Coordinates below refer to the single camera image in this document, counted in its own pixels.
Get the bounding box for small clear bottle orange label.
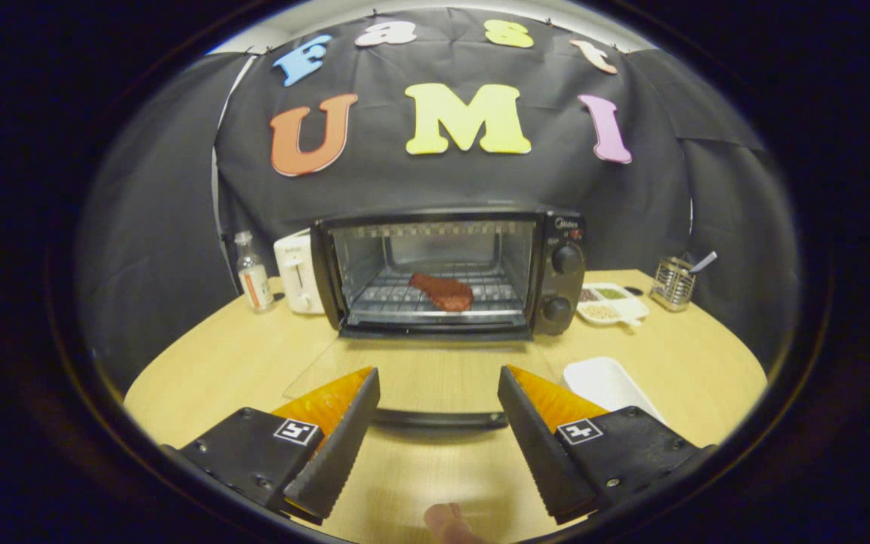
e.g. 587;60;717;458
233;230;276;314

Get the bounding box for metal wire utensil holder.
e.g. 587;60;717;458
649;257;698;313

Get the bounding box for red-brown steak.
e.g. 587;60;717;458
408;272;475;313

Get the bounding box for black toaster oven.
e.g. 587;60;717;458
282;207;588;430

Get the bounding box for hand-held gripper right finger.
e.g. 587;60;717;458
497;365;715;524

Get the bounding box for white divided plate of beans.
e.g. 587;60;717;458
577;283;651;328

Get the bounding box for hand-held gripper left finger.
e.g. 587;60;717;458
162;367;381;527

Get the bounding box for white ribbed food tray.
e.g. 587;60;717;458
562;357;667;425

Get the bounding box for white pop-up toaster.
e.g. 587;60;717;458
273;229;326;316

